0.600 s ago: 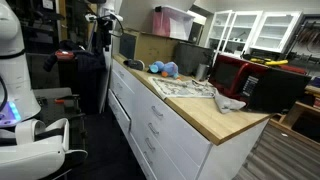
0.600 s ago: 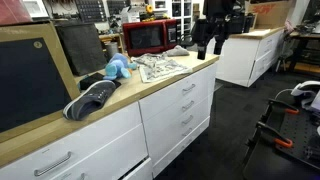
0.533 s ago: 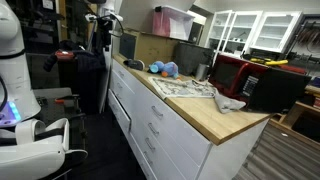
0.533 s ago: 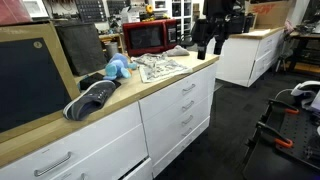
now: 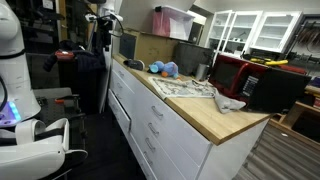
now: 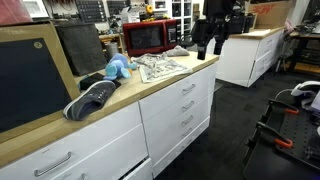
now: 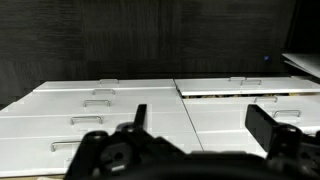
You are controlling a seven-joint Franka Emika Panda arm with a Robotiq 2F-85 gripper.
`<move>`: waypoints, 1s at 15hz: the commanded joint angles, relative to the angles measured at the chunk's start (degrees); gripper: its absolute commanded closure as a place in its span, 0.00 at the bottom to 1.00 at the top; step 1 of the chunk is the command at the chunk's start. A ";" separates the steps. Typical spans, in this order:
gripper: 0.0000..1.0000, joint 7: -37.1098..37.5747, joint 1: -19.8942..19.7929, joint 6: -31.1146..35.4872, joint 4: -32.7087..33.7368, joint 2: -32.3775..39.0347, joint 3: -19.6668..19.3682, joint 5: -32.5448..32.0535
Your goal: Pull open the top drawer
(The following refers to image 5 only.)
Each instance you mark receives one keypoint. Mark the white cabinet with wooden countertop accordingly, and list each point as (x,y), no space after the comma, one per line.
(206,116)

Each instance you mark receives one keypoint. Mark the grey rag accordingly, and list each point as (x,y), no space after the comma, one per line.
(226,104)

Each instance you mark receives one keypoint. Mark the perforated grey metal table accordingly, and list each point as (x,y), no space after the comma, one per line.
(53,113)

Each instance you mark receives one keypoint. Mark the black flat panel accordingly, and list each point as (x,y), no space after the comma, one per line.
(128,46)

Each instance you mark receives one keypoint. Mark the white glass door cabinet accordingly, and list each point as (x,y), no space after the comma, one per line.
(276,31)

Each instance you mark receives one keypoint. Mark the red and black microwave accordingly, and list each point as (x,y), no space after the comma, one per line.
(266,90)

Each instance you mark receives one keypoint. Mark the yellow hand tool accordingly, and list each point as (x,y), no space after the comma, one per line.
(275,62)

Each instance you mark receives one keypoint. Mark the brown cardboard box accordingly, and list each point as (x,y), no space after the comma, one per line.
(153,48)

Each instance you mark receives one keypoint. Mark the patterned white cloth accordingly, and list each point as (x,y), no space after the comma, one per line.
(180,88)

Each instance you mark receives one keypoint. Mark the dark grey fabric bin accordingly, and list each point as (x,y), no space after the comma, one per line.
(190,58)

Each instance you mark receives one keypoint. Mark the pink plastic storage bin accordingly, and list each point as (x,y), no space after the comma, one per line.
(166,23)

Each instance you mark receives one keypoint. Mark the wooden workbench frame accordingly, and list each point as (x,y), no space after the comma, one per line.
(300,106)

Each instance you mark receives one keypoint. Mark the metal cup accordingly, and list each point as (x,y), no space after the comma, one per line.
(201,72)

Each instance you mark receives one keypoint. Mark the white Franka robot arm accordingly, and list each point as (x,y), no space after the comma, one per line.
(16,83)

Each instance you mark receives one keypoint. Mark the red and black object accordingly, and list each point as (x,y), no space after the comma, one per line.
(63,55)

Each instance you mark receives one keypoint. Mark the black wall tool rack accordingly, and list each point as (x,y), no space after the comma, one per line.
(308,36)

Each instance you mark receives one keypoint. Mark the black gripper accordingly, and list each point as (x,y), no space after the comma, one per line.
(105,30)

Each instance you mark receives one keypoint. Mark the white paper sign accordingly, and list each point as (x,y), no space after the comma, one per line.
(47,4)

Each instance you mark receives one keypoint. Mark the small black device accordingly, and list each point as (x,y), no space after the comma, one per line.
(133,64)

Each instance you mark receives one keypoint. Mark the yellow wooden post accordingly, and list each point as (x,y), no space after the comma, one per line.
(62,20)

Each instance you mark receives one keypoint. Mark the red tool case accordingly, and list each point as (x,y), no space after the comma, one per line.
(293,69)

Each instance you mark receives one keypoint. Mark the blue plush toy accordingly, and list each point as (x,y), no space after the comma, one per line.
(170,69)

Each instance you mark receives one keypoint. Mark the dark jacket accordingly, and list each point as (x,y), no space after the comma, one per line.
(86,61)

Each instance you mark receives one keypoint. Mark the black stand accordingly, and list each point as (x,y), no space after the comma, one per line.
(80,90)

